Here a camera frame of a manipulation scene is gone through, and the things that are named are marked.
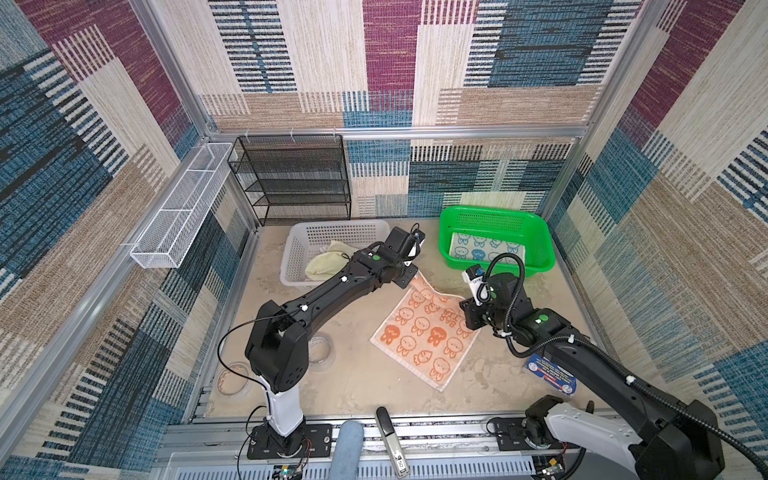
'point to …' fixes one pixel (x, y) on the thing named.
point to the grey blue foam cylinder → (346, 462)
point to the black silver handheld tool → (398, 461)
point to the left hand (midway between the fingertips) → (404, 261)
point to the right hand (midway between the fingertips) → (463, 308)
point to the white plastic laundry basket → (304, 237)
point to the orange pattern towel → (422, 333)
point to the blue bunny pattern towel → (483, 248)
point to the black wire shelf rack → (295, 177)
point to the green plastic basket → (538, 252)
